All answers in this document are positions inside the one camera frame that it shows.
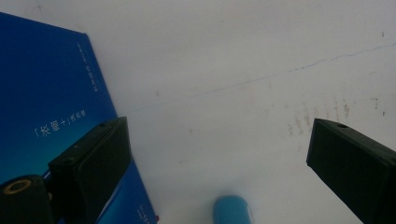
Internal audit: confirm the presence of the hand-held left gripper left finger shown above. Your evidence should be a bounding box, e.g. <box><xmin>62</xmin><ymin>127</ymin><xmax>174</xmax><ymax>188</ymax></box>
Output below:
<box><xmin>47</xmin><ymin>116</ymin><xmax>133</xmax><ymax>224</ymax></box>

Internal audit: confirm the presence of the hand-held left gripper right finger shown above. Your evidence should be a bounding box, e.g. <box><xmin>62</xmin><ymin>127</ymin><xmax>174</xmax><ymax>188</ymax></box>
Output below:
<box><xmin>305</xmin><ymin>118</ymin><xmax>396</xmax><ymax>224</ymax></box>

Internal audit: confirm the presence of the blue book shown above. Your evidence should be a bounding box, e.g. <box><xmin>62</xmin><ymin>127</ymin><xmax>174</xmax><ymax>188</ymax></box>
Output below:
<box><xmin>0</xmin><ymin>11</ymin><xmax>158</xmax><ymax>224</ymax></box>

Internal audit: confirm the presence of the light blue rounded object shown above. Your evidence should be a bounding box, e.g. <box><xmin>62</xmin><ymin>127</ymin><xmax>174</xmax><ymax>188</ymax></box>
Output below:
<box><xmin>212</xmin><ymin>194</ymin><xmax>252</xmax><ymax>224</ymax></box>

